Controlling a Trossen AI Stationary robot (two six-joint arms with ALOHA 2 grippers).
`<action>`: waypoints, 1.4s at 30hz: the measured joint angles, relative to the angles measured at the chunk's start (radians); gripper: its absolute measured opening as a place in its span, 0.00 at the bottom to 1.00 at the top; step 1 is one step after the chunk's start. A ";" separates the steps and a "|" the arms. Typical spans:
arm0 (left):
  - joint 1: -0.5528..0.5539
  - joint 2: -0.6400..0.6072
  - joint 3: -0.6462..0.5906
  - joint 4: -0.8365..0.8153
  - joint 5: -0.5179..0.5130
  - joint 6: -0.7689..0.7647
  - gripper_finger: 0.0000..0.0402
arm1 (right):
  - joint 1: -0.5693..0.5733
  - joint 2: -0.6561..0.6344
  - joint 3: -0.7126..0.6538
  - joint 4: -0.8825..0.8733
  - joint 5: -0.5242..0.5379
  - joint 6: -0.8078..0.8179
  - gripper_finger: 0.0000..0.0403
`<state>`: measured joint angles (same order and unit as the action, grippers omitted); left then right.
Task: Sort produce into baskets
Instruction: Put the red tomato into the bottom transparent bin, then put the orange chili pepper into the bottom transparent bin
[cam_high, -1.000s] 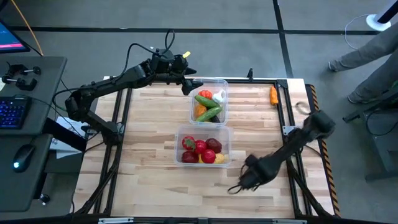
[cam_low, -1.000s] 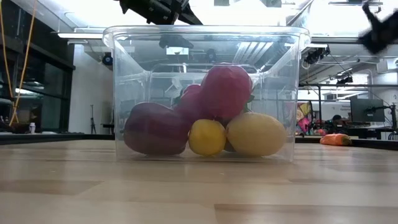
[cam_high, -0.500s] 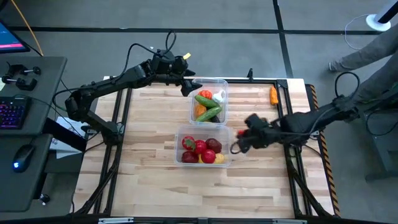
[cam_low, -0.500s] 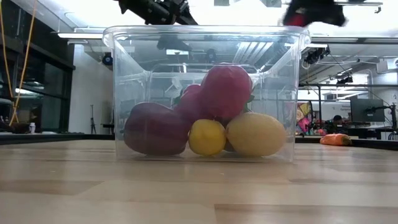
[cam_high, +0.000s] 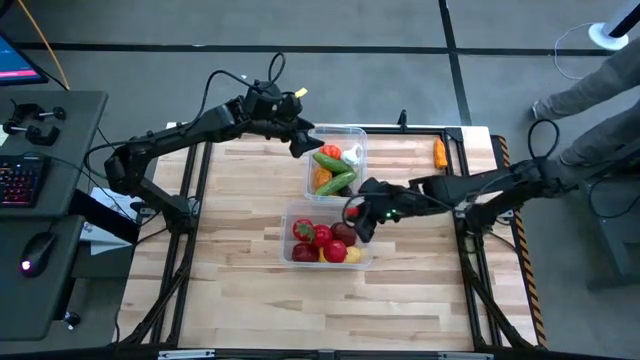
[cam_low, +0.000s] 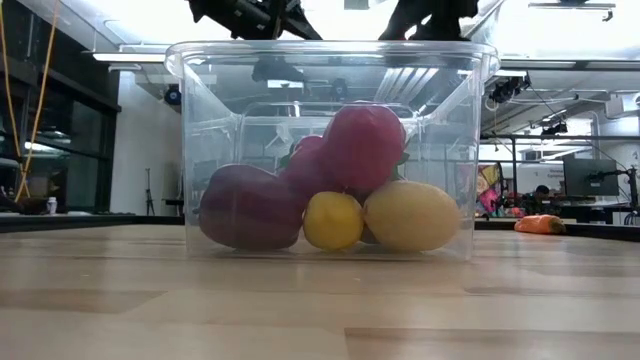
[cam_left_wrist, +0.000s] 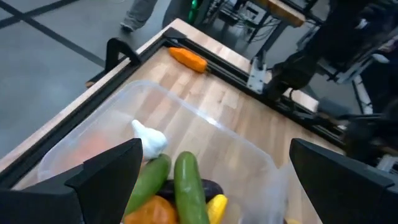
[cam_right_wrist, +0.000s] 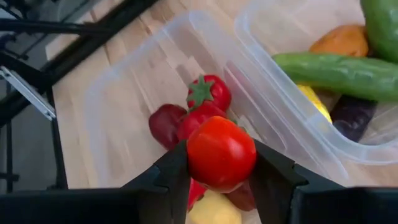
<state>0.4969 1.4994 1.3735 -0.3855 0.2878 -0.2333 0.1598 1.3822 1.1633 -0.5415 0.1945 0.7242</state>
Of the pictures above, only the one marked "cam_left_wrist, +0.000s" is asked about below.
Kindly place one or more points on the white garlic bulb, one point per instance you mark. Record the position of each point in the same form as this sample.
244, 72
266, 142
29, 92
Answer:
150, 140

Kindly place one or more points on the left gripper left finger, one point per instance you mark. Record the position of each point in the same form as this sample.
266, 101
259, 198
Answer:
77, 199

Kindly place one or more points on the orange mango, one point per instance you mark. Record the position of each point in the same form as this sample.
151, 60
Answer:
152, 213

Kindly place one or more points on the yellow corn cob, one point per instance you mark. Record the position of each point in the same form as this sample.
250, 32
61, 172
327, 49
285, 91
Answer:
216, 208

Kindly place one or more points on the green glowing object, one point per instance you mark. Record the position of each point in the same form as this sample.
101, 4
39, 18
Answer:
194, 7

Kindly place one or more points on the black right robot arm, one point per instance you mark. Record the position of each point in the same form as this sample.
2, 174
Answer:
295, 71

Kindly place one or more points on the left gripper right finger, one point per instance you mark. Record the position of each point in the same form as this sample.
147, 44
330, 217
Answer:
348, 193

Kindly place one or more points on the orange carrot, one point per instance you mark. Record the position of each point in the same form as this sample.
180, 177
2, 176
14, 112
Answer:
188, 59

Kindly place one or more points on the dark purple eggplant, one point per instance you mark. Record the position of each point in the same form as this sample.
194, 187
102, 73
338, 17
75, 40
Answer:
214, 188

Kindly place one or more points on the person's shoe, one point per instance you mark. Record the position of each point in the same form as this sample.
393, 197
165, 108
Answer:
128, 25

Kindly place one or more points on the black table rim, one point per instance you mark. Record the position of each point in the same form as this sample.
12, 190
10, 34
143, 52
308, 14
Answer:
227, 73

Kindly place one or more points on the silver metal bracket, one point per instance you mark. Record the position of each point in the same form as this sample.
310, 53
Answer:
257, 76

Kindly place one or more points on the black angled bracket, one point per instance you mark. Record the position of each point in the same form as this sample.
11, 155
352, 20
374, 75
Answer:
119, 49

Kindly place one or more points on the person's leg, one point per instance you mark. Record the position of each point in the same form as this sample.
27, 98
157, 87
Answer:
143, 9

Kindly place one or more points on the green cucumber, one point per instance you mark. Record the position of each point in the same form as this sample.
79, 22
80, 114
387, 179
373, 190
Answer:
189, 186
149, 183

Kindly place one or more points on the wooden workbench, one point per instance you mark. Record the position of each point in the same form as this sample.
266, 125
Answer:
283, 11

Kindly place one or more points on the large clear plastic bin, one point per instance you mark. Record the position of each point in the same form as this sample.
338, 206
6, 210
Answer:
280, 193

